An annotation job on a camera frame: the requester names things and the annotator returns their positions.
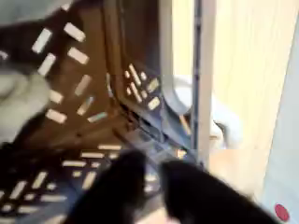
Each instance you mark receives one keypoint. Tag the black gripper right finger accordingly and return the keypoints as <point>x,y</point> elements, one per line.
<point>199,202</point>

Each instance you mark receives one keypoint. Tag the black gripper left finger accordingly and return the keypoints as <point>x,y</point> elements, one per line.
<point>118,193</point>

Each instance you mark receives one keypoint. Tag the plain white sock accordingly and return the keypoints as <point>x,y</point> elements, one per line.
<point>18,105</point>

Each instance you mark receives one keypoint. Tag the white patterned sock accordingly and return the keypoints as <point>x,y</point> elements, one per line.
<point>177,93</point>

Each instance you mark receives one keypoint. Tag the red round sticker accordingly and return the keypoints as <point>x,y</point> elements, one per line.
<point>281,212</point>

